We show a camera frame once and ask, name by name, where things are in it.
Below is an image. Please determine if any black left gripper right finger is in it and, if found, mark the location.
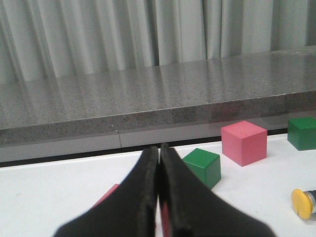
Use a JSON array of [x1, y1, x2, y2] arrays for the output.
[[159, 144, 275, 237]]

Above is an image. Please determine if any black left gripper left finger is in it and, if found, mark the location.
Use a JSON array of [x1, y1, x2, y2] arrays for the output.
[[55, 147, 158, 237]]

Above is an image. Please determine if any yellow push button switch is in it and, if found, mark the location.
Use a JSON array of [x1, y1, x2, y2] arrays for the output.
[[291, 189, 316, 219]]

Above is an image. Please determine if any flat pink block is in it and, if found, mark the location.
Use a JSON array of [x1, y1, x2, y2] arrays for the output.
[[91, 184, 170, 237]]

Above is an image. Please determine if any small green wooden cube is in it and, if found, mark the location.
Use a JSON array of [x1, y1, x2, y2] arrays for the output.
[[182, 148, 221, 189]]

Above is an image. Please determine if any pink wooden cube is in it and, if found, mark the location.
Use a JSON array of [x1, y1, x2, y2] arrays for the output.
[[221, 120, 268, 166]]

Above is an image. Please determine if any grey granite ledge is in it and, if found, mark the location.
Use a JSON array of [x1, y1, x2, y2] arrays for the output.
[[0, 46, 316, 162]]

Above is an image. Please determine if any grey curtain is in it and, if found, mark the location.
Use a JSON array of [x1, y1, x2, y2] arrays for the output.
[[0, 0, 316, 84]]

